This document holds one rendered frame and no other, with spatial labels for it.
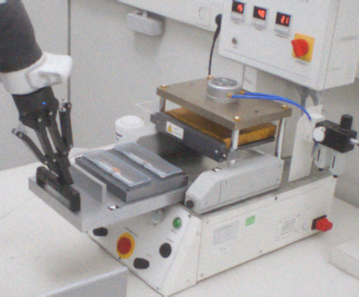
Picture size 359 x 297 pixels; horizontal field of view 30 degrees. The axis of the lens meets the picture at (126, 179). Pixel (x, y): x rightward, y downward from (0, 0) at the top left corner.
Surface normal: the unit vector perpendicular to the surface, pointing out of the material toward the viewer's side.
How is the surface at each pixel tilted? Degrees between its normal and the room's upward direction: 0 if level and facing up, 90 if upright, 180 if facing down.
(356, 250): 0
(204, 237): 90
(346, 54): 90
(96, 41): 90
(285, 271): 0
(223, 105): 0
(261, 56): 90
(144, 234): 65
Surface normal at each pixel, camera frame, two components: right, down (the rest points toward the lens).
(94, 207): 0.04, -0.90
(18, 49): 0.44, 0.61
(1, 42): -0.03, 0.59
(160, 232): -0.72, -0.18
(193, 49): -0.81, 0.23
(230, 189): 0.58, 0.38
